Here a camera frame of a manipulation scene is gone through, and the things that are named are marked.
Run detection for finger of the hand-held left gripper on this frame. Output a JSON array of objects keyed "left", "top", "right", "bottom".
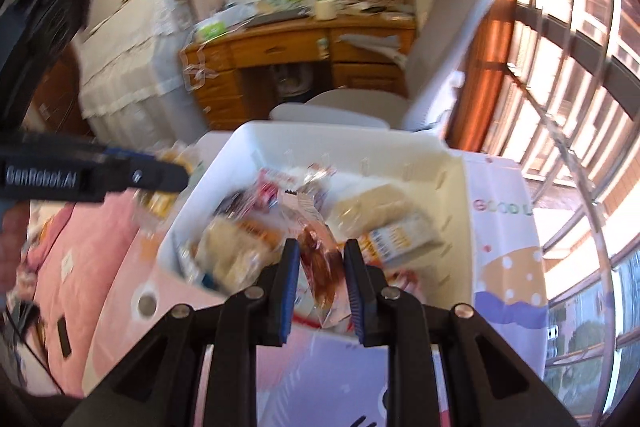
[
  {"left": 100, "top": 146, "right": 192, "bottom": 196},
  {"left": 0, "top": 0, "right": 102, "bottom": 128}
]

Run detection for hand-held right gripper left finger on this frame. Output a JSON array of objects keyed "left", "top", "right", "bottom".
[{"left": 65, "top": 237, "right": 302, "bottom": 427}]

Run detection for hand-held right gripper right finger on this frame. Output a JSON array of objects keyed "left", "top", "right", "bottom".
[{"left": 342, "top": 238, "right": 577, "bottom": 427}]

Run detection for clear yellow cracker packet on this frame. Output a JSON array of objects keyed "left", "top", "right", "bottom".
[{"left": 132, "top": 144, "right": 201, "bottom": 228}]

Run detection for dark dried fruit packet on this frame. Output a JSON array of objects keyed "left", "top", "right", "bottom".
[{"left": 280, "top": 189, "right": 361, "bottom": 333}]

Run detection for white plastic storage bin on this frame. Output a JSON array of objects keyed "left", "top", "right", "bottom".
[{"left": 156, "top": 120, "right": 476, "bottom": 308}]

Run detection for yellow white oat packet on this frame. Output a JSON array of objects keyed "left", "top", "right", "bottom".
[{"left": 360, "top": 212, "right": 443, "bottom": 270}]

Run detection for round cookie packet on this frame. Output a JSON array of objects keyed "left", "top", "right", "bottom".
[{"left": 195, "top": 212, "right": 286, "bottom": 293}]

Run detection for dark wooden cabinet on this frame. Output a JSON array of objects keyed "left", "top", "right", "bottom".
[{"left": 30, "top": 52, "right": 93, "bottom": 138}]

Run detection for clear pale yellow chip packet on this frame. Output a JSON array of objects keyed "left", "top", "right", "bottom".
[{"left": 327, "top": 184, "right": 421, "bottom": 233}]

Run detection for pink blanket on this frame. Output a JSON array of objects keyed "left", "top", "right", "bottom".
[{"left": 15, "top": 192, "right": 151, "bottom": 398}]

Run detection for cartoon printed table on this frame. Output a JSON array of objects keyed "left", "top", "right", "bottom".
[{"left": 82, "top": 129, "right": 551, "bottom": 427}]

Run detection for red white snack packet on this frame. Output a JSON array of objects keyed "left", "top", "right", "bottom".
[{"left": 252, "top": 167, "right": 336, "bottom": 212}]

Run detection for green tissue box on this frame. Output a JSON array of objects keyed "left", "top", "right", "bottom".
[{"left": 194, "top": 19, "right": 228, "bottom": 44}]

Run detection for wooden desk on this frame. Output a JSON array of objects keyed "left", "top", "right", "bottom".
[{"left": 180, "top": 9, "right": 418, "bottom": 130}]

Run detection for black keyboard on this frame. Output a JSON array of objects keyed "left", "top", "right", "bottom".
[{"left": 240, "top": 9, "right": 313, "bottom": 30}]

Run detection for dark cloth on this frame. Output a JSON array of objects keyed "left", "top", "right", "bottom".
[{"left": 0, "top": 382, "right": 91, "bottom": 427}]

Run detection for metal window grille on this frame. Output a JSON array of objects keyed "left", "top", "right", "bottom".
[{"left": 450, "top": 0, "right": 640, "bottom": 427}]

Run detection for grey office chair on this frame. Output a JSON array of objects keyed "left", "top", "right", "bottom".
[{"left": 270, "top": 0, "right": 506, "bottom": 132}]

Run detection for white charger cable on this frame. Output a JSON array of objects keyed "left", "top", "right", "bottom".
[{"left": 182, "top": 52, "right": 221, "bottom": 112}]

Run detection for black cable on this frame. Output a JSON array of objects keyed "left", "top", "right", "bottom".
[{"left": 0, "top": 302, "right": 66, "bottom": 398}]

